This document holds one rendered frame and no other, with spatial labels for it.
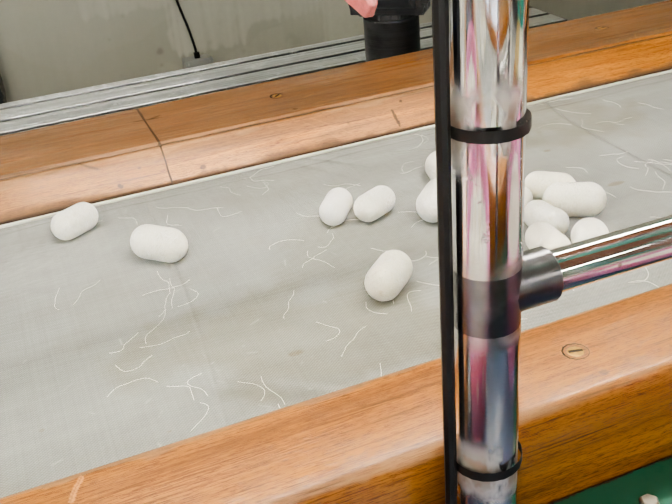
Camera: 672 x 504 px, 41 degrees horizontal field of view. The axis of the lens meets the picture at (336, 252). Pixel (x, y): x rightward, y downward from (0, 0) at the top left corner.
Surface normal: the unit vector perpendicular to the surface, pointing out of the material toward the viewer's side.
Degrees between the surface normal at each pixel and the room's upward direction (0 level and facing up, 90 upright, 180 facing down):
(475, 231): 90
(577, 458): 90
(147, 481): 0
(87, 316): 0
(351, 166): 0
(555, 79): 45
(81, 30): 90
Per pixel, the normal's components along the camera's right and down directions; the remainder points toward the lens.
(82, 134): -0.08, -0.87
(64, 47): 0.37, 0.42
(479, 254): -0.38, 0.48
